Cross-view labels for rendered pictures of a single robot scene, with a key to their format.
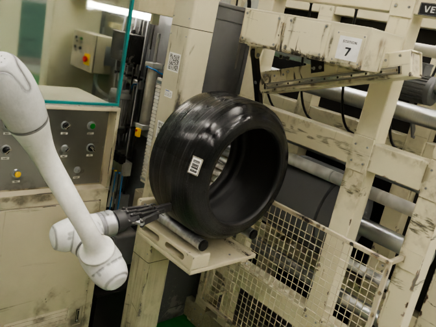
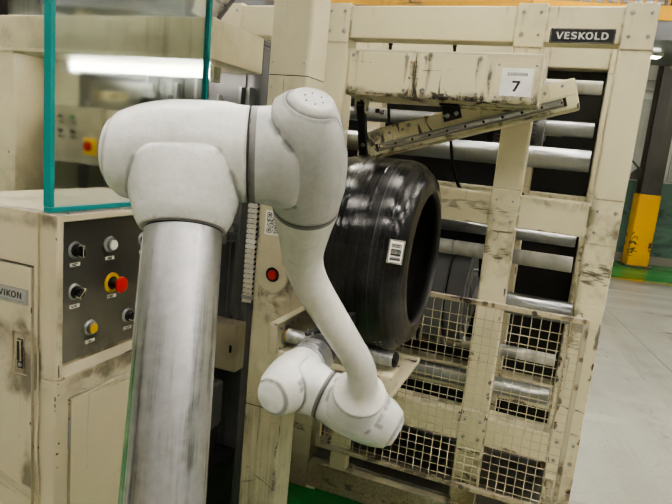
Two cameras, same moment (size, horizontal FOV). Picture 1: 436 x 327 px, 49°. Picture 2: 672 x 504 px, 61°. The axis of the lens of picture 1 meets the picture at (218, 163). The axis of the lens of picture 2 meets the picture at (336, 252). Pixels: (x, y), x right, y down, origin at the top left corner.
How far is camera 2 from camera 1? 0.86 m
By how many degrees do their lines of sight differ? 23
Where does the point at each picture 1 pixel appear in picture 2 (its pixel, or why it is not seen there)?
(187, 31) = (303, 80)
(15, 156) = (86, 300)
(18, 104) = (340, 172)
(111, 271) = (394, 416)
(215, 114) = (396, 181)
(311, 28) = (458, 64)
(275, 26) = (402, 67)
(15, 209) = (99, 384)
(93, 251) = (371, 394)
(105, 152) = not seen: hidden behind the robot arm
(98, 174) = not seen: hidden behind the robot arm
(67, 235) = (297, 386)
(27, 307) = not seen: outside the picture
